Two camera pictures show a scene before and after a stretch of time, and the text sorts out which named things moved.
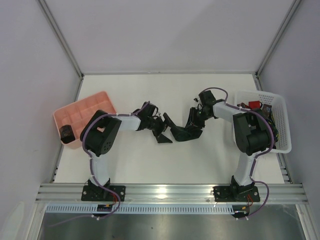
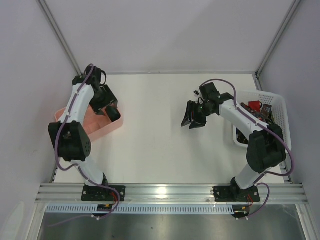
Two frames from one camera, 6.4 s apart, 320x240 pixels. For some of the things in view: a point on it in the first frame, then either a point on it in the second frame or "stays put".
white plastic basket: (283, 145) stays put
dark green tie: (181, 134) -> (113, 113)
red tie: (254, 105) stays put
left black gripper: (160, 125) -> (110, 104)
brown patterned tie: (267, 110) stays put
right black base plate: (236, 193) stays put
